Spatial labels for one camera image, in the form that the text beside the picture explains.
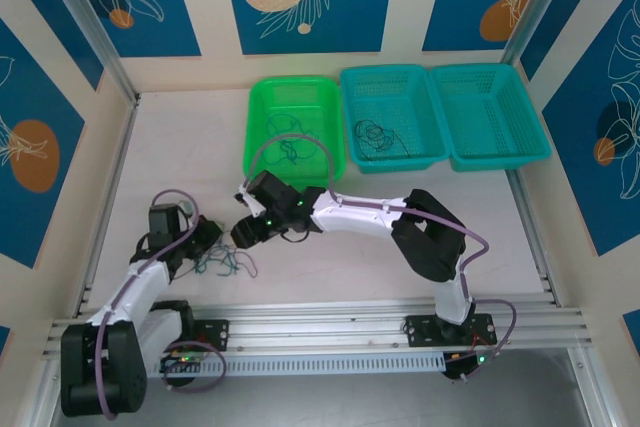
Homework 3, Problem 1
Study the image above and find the aluminium corner post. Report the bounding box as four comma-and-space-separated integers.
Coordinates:
502, 0, 571, 66
37, 0, 142, 109

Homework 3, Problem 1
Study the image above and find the teal plastic basket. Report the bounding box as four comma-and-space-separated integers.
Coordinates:
339, 64, 450, 175
429, 63, 553, 172

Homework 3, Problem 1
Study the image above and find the white slotted cable duct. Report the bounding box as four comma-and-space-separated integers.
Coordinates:
144, 352, 446, 381

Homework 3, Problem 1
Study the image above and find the green plastic basket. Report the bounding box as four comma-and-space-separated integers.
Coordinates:
243, 77, 347, 197

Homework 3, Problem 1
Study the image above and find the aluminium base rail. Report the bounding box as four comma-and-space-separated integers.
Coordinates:
42, 299, 591, 359

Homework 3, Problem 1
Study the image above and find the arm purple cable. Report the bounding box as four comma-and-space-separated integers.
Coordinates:
243, 133, 519, 384
97, 189, 227, 421

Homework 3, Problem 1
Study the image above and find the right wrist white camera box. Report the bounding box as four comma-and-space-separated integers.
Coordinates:
232, 185, 266, 219

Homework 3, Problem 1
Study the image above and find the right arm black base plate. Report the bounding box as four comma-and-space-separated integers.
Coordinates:
403, 314, 499, 348

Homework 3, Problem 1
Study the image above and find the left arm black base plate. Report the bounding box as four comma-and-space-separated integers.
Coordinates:
179, 319, 231, 353

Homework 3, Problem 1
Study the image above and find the thin green cable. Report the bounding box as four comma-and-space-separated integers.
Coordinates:
191, 243, 239, 281

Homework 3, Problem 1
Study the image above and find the thin black cable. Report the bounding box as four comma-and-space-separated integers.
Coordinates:
353, 119, 417, 161

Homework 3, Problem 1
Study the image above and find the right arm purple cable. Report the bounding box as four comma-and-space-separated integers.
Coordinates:
243, 133, 519, 384

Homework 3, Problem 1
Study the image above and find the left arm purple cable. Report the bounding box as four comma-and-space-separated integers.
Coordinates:
97, 189, 227, 421

